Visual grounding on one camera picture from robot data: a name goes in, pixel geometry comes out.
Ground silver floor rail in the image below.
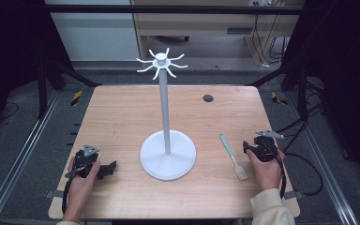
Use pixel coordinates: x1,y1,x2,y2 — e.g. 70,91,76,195
0,89,61,225
284,89,360,225

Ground person's left hand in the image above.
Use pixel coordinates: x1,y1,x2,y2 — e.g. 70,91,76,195
63,157,102,223

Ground black floor cable bundle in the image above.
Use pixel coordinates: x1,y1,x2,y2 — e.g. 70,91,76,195
274,78,326,154

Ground left hand-held gripper cable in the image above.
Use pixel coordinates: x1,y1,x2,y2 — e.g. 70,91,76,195
61,166,87,216

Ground right hand-held gripper cable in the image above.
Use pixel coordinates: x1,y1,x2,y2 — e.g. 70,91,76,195
262,142,288,200

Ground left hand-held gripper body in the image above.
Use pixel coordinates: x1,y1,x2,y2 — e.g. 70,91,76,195
73,143,101,179

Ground black horizontal frame bar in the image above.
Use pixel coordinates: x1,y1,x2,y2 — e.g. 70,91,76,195
43,4,305,16

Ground black hanging desk cables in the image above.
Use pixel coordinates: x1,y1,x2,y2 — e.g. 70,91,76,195
252,0,290,68

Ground white cabinet panel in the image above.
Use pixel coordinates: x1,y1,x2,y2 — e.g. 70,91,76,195
44,0,141,62

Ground white hook rack stand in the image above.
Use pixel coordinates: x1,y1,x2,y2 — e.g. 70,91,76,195
136,47,198,182

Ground person's right hand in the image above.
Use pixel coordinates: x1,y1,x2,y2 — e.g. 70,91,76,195
246,147,286,192

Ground yellow black floor tape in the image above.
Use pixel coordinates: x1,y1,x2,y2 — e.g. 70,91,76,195
70,90,84,108
270,91,289,106

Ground black looped floor cable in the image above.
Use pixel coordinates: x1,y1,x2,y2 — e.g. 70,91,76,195
283,152,324,198

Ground black metal frame stand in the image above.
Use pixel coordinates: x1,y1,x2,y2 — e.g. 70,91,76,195
37,58,103,120
247,61,309,120

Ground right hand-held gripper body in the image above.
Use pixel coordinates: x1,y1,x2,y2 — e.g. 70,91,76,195
250,129,286,163

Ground teal handled spatula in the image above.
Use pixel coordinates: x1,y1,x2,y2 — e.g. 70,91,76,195
218,131,249,182

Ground hand-held gripper cable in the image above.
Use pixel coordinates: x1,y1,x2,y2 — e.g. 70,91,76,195
61,166,87,216
262,142,288,200

